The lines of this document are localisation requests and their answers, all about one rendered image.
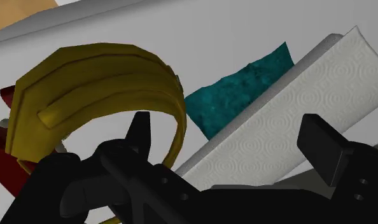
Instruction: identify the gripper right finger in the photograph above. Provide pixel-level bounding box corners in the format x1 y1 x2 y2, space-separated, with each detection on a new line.
296 113 378 224

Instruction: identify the dark red object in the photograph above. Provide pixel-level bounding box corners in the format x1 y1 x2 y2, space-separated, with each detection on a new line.
0 85 33 198

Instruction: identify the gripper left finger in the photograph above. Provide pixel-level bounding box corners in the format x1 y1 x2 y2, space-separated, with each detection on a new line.
97 111 209 224

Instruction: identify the teal cloth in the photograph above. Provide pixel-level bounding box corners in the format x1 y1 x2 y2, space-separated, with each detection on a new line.
184 41 295 141

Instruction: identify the white paper towel roll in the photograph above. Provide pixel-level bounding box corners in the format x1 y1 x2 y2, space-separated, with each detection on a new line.
174 25 378 192

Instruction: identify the yellow curved headband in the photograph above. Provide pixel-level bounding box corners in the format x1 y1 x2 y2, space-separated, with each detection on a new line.
4 42 188 224

